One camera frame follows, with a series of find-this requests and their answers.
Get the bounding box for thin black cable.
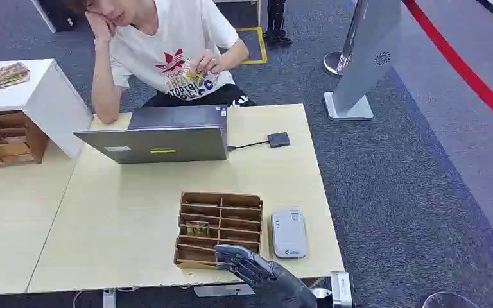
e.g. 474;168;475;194
227;139;270;153

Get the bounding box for chrome stanchion base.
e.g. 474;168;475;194
322;51;345;78

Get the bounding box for metal table leg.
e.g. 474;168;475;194
101;288;117;308

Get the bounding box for printed card, dark gold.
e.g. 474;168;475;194
186;221;211;239

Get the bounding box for grey card reader device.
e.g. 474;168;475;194
270;209;308;260

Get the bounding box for robot right grey hand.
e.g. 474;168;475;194
214;244;318;308

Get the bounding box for grey metal plate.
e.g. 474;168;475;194
193;284;256;298

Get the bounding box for clear glass dome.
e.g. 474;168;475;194
421;291;482;308

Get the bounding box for wooden compartment box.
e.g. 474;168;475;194
0;111;50;171

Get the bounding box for person's right hand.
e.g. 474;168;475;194
85;10;118;44

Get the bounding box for grey slanted kiosk stand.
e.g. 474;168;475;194
323;0;402;122

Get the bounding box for thin white cable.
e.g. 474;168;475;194
72;284;142;308

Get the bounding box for wooden card box with dividers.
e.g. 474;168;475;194
173;191;264;271

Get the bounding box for small black adapter box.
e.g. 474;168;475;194
266;132;291;149

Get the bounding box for grey laptop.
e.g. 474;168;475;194
73;105;229;164

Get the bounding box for stack of printed cards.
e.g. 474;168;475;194
0;62;31;90

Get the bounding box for person's left hand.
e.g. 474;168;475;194
189;49;225;77

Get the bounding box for person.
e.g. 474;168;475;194
65;0;258;125

